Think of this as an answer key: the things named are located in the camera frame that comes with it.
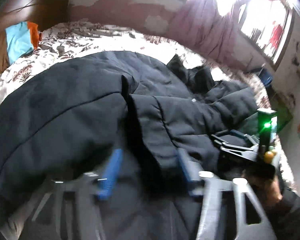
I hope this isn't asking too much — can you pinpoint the orange blue brown pillow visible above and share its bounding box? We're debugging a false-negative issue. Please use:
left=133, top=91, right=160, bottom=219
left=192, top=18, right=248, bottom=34
left=0, top=21, right=41, bottom=74

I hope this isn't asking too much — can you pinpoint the brown wooden headboard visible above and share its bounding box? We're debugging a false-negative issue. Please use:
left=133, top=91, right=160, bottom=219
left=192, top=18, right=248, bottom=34
left=0, top=0, right=69, bottom=32

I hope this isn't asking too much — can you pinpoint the blue bag by bed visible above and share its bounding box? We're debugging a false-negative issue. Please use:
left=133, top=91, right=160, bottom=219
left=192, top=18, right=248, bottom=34
left=258, top=68, right=273, bottom=88

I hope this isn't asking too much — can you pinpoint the floral bed quilt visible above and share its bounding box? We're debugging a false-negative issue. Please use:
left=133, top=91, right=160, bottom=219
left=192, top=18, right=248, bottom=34
left=0, top=18, right=296, bottom=240

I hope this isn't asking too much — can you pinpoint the red garment outside window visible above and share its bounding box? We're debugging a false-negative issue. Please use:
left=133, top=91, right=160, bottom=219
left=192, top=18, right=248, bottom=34
left=269, top=24, right=283, bottom=49

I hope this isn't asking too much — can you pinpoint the dark framed window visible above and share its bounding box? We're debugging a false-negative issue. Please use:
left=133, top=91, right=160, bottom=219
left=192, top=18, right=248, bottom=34
left=154, top=0, right=296, bottom=71

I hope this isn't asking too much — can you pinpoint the right hand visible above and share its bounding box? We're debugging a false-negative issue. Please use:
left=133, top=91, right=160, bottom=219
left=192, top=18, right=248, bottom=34
left=242, top=171, right=283, bottom=209

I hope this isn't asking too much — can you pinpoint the black padded winter jacket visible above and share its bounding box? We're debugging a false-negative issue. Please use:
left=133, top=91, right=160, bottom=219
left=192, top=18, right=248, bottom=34
left=0, top=51, right=257, bottom=239

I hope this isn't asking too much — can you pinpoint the pink curtain left panel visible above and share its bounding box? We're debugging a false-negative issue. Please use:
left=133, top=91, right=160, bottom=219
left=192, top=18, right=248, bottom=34
left=165, top=0, right=244, bottom=69

